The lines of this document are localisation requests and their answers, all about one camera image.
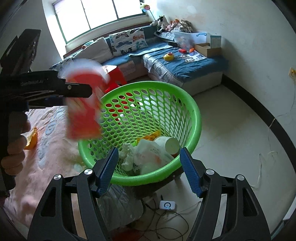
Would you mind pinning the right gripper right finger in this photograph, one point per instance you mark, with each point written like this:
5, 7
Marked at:
244, 218

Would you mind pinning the white power strip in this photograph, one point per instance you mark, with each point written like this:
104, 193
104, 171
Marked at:
167, 205

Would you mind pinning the plain white pillow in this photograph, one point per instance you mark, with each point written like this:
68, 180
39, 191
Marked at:
98, 51

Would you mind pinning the red snack can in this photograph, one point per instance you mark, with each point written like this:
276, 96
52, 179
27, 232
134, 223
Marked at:
84, 113

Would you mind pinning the red small toy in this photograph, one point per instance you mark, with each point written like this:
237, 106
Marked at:
183, 51

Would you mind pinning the plush toys pile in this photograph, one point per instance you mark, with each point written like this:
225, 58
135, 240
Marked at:
162, 25

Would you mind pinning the person's left hand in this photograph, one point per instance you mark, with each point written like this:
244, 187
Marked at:
13, 162

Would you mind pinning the left butterfly pillow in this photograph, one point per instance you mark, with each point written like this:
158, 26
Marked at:
60, 65

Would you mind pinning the window with green frame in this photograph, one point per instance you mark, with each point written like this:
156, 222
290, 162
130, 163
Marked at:
77, 17

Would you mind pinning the red plastic stool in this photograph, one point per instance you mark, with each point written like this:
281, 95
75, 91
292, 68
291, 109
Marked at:
116, 77

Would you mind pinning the white plastic bag trash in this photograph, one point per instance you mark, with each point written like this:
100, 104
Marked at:
148, 156

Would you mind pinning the green plastic trash basket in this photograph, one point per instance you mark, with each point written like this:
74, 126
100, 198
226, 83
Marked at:
138, 109

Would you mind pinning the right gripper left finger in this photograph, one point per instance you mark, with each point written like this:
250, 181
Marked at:
54, 218

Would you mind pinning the white paper cup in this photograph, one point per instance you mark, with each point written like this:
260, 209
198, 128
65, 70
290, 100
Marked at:
170, 144

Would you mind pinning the butterfly pillow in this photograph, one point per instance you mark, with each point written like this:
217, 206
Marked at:
60, 65
128, 41

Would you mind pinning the orange peel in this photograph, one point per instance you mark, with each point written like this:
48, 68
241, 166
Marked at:
32, 139

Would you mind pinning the crumpled white tissue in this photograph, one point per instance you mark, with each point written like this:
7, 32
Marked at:
127, 156

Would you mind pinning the cardboard box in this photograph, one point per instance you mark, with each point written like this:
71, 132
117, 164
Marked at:
206, 50

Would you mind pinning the clear plastic storage bin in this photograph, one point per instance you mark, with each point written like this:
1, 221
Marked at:
189, 40

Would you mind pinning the blue sofa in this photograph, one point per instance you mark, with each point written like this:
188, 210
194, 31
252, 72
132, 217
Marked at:
138, 52

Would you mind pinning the right butterfly pillow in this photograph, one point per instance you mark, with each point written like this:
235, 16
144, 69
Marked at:
128, 41

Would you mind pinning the yellow duck toy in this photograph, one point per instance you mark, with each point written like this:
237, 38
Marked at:
169, 57

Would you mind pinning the pink blanket table cover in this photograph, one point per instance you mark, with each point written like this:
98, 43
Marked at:
53, 154

